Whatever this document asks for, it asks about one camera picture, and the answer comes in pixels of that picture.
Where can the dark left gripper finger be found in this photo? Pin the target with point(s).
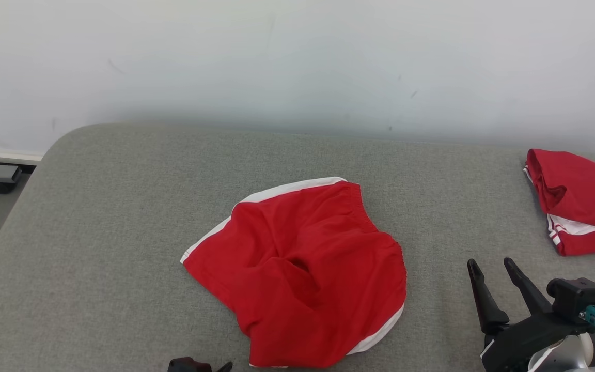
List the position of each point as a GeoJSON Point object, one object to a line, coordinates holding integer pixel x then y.
{"type": "Point", "coordinates": [226, 368]}

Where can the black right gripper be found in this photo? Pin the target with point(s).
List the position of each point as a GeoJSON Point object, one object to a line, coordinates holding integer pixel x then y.
{"type": "Point", "coordinates": [514, 346]}

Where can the red shorts with white stripes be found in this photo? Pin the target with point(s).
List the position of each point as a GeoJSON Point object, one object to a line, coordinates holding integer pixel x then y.
{"type": "Point", "coordinates": [302, 268]}

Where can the red jersey with white sleeves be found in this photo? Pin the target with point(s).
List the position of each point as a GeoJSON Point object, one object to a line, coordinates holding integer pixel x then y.
{"type": "Point", "coordinates": [586, 191]}

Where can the black caster wheel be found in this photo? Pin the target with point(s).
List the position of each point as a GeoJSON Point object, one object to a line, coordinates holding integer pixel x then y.
{"type": "Point", "coordinates": [2, 187]}

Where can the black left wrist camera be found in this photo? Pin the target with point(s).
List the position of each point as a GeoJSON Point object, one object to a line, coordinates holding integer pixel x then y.
{"type": "Point", "coordinates": [189, 366]}

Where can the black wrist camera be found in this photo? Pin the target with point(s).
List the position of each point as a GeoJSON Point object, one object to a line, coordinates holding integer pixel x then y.
{"type": "Point", "coordinates": [576, 299]}
{"type": "Point", "coordinates": [189, 366]}

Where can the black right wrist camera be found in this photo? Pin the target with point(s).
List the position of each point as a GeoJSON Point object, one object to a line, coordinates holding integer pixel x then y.
{"type": "Point", "coordinates": [576, 299]}

